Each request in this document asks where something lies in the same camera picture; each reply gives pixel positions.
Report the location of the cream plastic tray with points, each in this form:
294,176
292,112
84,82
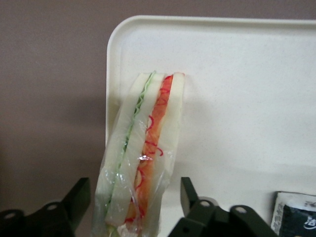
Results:
234,98

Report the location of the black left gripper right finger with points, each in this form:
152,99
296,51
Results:
212,222

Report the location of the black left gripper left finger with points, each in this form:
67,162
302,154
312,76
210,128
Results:
44,222

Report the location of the triangle sandwich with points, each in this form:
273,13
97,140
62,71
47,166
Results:
130,158

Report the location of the small black snack packet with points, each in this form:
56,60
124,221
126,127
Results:
296,217

